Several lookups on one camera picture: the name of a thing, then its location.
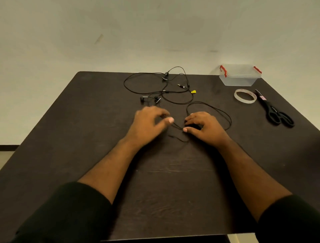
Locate clear plastic box red clips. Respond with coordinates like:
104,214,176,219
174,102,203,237
219,64,262,87

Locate black scissors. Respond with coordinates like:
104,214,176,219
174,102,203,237
255,89,295,127

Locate black wired earphones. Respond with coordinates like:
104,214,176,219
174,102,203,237
164,101,232,143

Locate black earphones with yellow tag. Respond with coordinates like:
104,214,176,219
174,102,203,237
124,66,197,105

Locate clear adhesive tape roll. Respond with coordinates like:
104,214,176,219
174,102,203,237
234,89,258,104

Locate person's black left sleeve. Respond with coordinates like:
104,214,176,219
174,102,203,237
10,182,113,243

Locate person's black sleeve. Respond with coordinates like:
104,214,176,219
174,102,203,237
10,182,113,243
255,195,320,243

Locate person's right forearm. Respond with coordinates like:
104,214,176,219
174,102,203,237
216,138,293,222

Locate person's black right sleeve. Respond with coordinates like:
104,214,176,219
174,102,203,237
255,195,320,243

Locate person's left hand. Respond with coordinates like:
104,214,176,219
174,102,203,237
124,106,175,151

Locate person's left forearm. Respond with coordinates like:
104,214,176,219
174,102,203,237
77,138,142,205

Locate person's right hand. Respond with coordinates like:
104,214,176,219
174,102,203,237
183,111,230,150

